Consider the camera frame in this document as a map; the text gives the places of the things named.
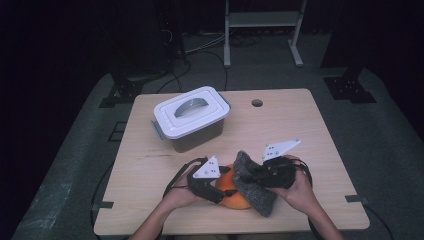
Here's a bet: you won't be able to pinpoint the black cable beside table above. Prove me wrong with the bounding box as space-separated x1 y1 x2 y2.
89 163 114 234
363 203 396 240

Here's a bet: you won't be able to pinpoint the clear grey storage box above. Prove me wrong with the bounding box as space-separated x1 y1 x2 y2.
151 93 232 154

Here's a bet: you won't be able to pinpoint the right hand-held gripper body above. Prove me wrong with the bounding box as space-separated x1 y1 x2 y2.
258 138 302 189

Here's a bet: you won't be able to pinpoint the black stand base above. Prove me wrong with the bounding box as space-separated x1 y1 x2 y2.
98 78 144 108
323 75 378 104

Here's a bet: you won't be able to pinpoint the black tape strip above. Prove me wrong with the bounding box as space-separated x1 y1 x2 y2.
344 194 370 205
90 200 115 212

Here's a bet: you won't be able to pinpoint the white box lid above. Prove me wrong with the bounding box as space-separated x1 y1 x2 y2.
153 85 232 140

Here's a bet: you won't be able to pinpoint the black floor cable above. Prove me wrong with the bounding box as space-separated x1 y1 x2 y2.
156 49 229 94

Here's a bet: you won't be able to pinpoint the grey fuzzy cloth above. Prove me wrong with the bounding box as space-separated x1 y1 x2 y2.
232 149 278 218

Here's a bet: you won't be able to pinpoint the right hand-held gripper cable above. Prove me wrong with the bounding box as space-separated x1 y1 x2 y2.
289 158 321 240

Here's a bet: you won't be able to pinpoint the hand-held gripper cable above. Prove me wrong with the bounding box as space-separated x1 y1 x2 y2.
162 157 208 199
289 158 321 240

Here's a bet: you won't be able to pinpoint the left hand-held gripper cable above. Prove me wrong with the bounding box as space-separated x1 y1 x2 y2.
162 157 208 199

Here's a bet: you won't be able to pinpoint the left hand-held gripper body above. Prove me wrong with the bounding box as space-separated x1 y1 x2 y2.
186 155 225 204

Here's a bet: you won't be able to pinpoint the person's left hand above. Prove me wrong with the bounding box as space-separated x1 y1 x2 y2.
163 173 203 211

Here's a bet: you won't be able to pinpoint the orange plush toy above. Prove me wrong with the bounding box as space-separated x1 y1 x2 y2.
214 163 253 210

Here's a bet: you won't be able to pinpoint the light floor cables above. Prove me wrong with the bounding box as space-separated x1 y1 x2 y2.
184 31 228 56

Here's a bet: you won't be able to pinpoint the person's right hand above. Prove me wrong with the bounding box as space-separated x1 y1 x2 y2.
268 155 316 218

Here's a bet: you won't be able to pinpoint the white metal stand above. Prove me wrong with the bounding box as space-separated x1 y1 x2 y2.
223 0 308 68

